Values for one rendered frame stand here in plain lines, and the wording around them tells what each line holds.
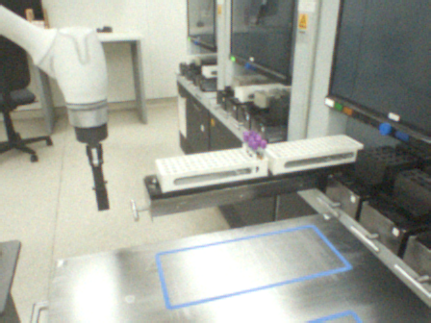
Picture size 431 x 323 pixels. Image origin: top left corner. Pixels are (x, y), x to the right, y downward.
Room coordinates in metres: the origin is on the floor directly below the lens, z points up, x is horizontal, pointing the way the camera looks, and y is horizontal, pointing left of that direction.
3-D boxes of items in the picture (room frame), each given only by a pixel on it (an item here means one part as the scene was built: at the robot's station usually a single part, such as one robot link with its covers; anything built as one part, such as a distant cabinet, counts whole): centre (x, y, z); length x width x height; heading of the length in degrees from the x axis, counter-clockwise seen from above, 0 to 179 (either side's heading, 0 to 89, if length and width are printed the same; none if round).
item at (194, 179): (0.90, 0.01, 0.83); 0.30 x 0.10 x 0.06; 108
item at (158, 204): (0.94, -0.12, 0.78); 0.73 x 0.14 x 0.09; 108
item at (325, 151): (1.00, -0.29, 0.83); 0.30 x 0.10 x 0.06; 108
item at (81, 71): (0.82, 0.30, 1.14); 0.13 x 0.11 x 0.16; 29
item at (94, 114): (0.81, 0.30, 1.03); 0.09 x 0.09 x 0.06
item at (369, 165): (0.89, -0.42, 0.85); 0.12 x 0.02 x 0.06; 19
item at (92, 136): (0.81, 0.30, 0.96); 0.08 x 0.07 x 0.09; 19
